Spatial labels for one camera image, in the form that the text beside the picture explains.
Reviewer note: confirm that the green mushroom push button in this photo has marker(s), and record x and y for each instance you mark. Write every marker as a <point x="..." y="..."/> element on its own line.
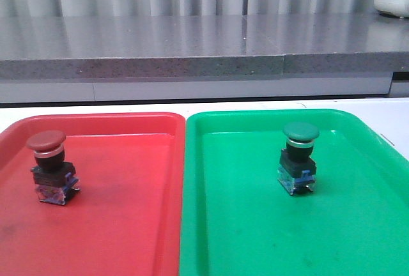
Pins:
<point x="297" y="170"/>

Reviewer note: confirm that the red mushroom push button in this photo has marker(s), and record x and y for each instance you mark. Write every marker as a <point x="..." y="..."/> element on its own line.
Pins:
<point x="54" y="177"/>

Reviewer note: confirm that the green plastic tray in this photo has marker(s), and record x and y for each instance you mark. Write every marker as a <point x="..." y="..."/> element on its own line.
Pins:
<point x="238" y="219"/>

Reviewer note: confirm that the red plastic tray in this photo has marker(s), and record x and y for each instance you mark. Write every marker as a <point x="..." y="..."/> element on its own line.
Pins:
<point x="125" y="220"/>

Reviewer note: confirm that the grey stone counter slab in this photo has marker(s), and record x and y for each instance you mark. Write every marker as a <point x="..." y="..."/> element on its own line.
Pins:
<point x="94" y="48"/>

